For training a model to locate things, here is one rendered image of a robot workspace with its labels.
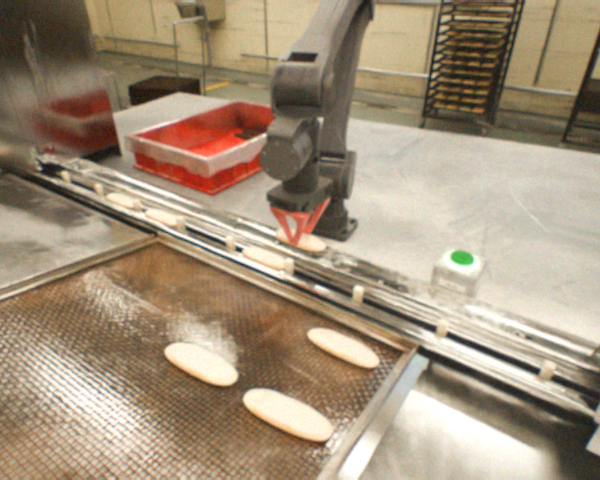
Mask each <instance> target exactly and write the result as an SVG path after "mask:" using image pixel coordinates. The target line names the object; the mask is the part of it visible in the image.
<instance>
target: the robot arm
mask: <svg viewBox="0 0 600 480"><path fill-rule="evenodd" d="M375 5H376V0H322V1H321V3H320V5H319V7H318V8H317V10H316V12H315V14H314V16H313V17H312V19H311V21H310V23H309V24H308V26H307V28H306V30H305V31H304V33H303V34H302V36H301V37H300V38H299V39H298V40H297V41H295V42H294V43H293V44H292V45H291V46H290V47H289V49H288V51H283V53H282V55H281V57H280V58H279V60H278V62H277V63H276V65H275V68H274V70H273V71H272V74H271V78H270V98H271V114H274V115H273V122H272V124H271V125H270V126H269V127H268V129H267V133H266V144H265V145H264V146H263V147H262V149H261V151H260V154H259V161H260V165H261V168H262V169H263V171H264V172H265V173H266V174H267V175H268V176H269V177H270V178H272V179H274V180H276V181H282V183H281V184H279V185H278V186H276V187H274V188H271V189H270V190H268V191H266V200H267V201H269V209H270V211H271V212H272V214H273V215H274V216H275V218H276V219H277V221H278V222H279V224H280V225H281V227H282V228H283V231H284V233H285V235H286V237H287V239H288V241H289V243H290V244H292V245H295V246H297V245H298V243H299V241H300V239H301V237H302V234H303V233H305V234H308V235H310V234H312V235H315V236H319V237H322V238H326V239H330V240H333V241H337V242H340V243H344V242H346V241H347V240H348V238H349V237H350V236H351V235H352V233H353V232H354V231H355V230H356V228H357V227H358V219H357V218H353V217H349V216H348V209H347V208H346V206H345V205H344V199H348V200H349V199H350V196H351V193H352V189H353V183H354V176H355V164H356V158H357V154H356V151H348V150H347V148H346V134H347V125H348V119H349V113H350V107H351V101H352V98H353V95H354V89H355V83H356V77H357V71H358V65H359V59H360V53H361V47H362V42H363V38H364V35H365V32H366V30H367V27H368V26H369V23H370V21H374V17H375ZM318 118H324V119H323V123H322V127H321V121H320V120H319V119H318ZM322 158H326V159H335V160H345V162H344V161H335V160H326V159H322ZM285 215H287V216H290V217H293V220H295V221H296V222H297V227H296V232H295V235H294V236H293V235H292V233H291V230H290V227H289V225H288V222H287V219H286V217H285Z"/></svg>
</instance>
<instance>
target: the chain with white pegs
mask: <svg viewBox="0 0 600 480"><path fill-rule="evenodd" d="M39 171H42V172H44V173H47V174H49V175H52V176H54V177H56V178H59V179H61V180H64V181H66V182H69V183H71V184H73V185H76V186H78V187H81V188H83V189H86V190H88V191H90V192H93V193H95V194H98V195H100V196H104V197H106V196H105V194H104V190H102V186H101V185H100V184H96V185H94V189H95V192H94V191H92V190H90V189H87V188H85V187H82V186H80V185H77V184H75V183H72V182H71V181H70V178H69V175H68V172H67V171H62V172H60V173H61V176H62V178H60V177H58V176H55V175H53V174H50V173H48V172H46V171H43V170H41V169H40V170H39ZM133 205H134V208H133V209H135V210H138V211H140V212H142V213H145V212H144V211H143V209H142V205H141V200H139V199H135V200H133ZM176 222H177V225H176V227H179V228H181V229H184V230H186V231H189V232H191V233H193V234H196V235H198V236H201V237H203V238H206V239H208V240H210V241H213V242H215V243H218V244H220V245H223V246H225V247H227V248H229V249H231V250H234V251H236V252H239V253H241V254H242V252H241V251H239V250H236V249H235V242H234V237H233V236H228V237H227V238H226V241H227V245H225V244H223V243H220V242H218V241H215V240H213V239H211V238H208V237H206V236H203V235H201V234H198V233H196V232H193V231H191V230H189V229H186V225H185V219H184V217H183V216H178V217H176ZM282 270H285V271H287V272H290V273H292V274H294V275H297V276H299V277H302V278H304V279H307V280H309V281H311V282H314V283H316V284H319V285H321V286H323V287H325V288H327V289H330V290H332V291H335V292H337V293H340V294H342V295H344V296H347V297H349V298H352V299H354V300H357V301H359V302H361V303H364V304H366V305H369V306H371V307H374V308H376V309H378V310H381V311H383V312H386V313H388V314H391V315H393V316H395V317H398V318H400V319H403V320H405V321H408V322H410V323H412V324H415V325H417V326H420V327H422V328H425V330H427V331H429V332H432V333H434V334H437V335H439V336H442V337H445V338H447V339H450V340H452V341H455V342H457V343H460V344H462V345H464V346H467V347H469V348H472V349H474V350H477V351H479V352H481V353H484V354H486V355H489V356H491V357H494V358H496V359H498V360H501V361H503V362H506V363H508V364H511V365H513V366H515V367H518V368H520V369H523V370H525V371H528V372H530V373H532V374H536V375H538V376H541V377H543V378H546V379H548V380H550V381H553V382H555V383H558V384H560V385H563V386H565V387H567V388H569V389H570V390H572V391H575V392H577V393H580V394H582V395H584V396H587V397H589V398H592V399H594V400H597V401H599V402H600V398H597V397H595V396H592V395H588V394H587V393H585V392H583V391H580V390H578V389H575V388H573V387H571V386H570V385H566V384H565V383H563V382H561V381H558V380H556V379H553V378H551V377H552V375H553V373H554V371H555V368H556V363H555V362H553V361H550V360H548V359H546V360H545V362H544V364H543V367H542V369H541V371H540V373H538V372H535V371H533V370H530V369H528V368H523V366H520V365H518V364H515V363H513V362H511V361H508V360H507V361H506V360H504V359H503V358H501V357H498V356H496V355H493V354H491V353H489V352H488V353H487V352H486V351H484V350H481V349H479V348H476V347H474V346H471V345H468V344H467V343H464V342H462V341H459V340H457V339H454V338H451V337H449V336H447V333H446V332H447V328H448V324H449V322H448V321H446V320H444V319H440V320H439V322H438V325H437V329H436V331H433V330H431V329H429V328H426V327H425V326H424V325H421V324H417V322H414V321H412V320H409V319H407V318H403V317H402V316H399V315H397V314H395V313H392V312H390V311H389V312H388V311H387V310H385V309H382V308H380V307H377V306H373V304H370V303H368V302H365V301H363V300H362V296H363V287H362V286H359V285H356V286H355V287H354V288H353V296H350V295H348V294H346V293H343V292H341V291H338V290H336V289H333V288H331V287H328V286H326V285H324V284H320V282H317V281H315V280H312V279H309V278H307V277H305V276H303V275H300V274H297V273H295V272H294V260H293V259H289V258H288V259H285V260H284V268H283V269H282Z"/></svg>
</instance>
